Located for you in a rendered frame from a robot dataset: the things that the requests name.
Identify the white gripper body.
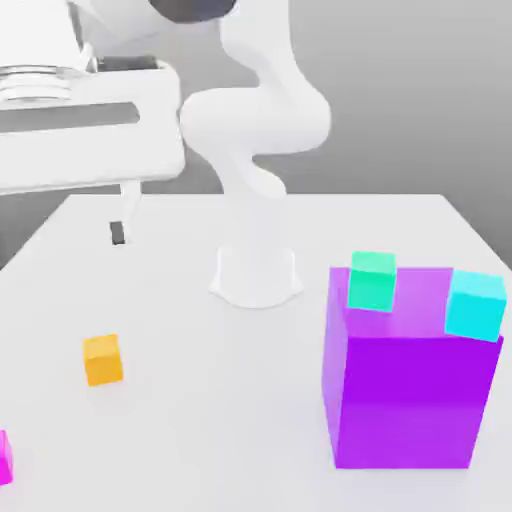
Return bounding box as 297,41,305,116
0,67,186,197

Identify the small orange cube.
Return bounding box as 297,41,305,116
82,333,125,388

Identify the small green cube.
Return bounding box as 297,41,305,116
346,250,398,314

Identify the small magenta cube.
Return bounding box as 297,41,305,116
0,429,14,486

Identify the small cyan cube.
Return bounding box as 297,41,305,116
444,269,509,344

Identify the large purple box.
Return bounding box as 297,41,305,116
321,265,505,470

